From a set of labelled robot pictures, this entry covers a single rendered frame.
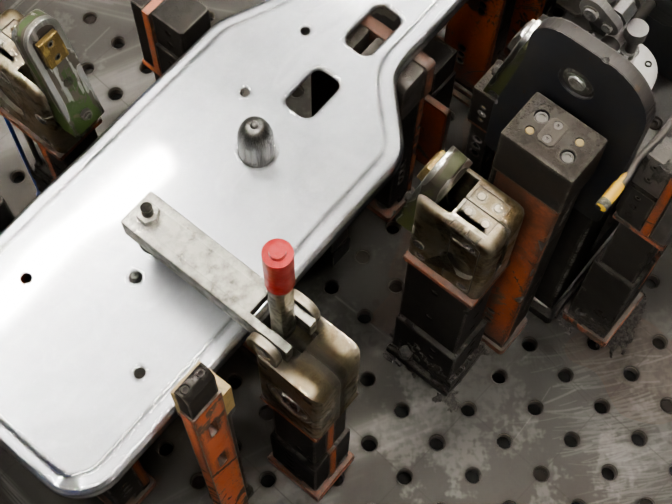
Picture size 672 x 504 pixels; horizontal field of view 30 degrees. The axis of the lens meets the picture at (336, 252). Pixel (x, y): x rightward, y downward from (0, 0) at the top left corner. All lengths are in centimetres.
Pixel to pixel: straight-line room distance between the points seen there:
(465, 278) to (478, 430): 30
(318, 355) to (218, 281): 10
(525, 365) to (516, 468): 11
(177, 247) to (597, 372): 55
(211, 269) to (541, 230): 29
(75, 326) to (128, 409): 9
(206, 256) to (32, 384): 18
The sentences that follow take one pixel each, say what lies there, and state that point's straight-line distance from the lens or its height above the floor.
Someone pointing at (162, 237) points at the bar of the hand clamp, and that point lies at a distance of 100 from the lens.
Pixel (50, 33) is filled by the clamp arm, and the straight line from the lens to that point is 107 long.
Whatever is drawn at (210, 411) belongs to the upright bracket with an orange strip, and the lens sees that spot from 88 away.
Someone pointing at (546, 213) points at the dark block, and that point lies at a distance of 105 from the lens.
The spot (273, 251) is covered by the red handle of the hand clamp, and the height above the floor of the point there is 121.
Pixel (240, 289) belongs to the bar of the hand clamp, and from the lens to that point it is 98.
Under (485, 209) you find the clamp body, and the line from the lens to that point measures 101.
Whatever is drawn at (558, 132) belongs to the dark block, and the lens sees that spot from 100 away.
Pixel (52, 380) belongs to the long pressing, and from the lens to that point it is 105.
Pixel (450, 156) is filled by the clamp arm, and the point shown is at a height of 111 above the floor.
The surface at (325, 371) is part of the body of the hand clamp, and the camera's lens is 98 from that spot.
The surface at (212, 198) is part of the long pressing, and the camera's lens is 109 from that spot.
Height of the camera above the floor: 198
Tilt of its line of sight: 67 degrees down
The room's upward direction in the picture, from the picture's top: 2 degrees clockwise
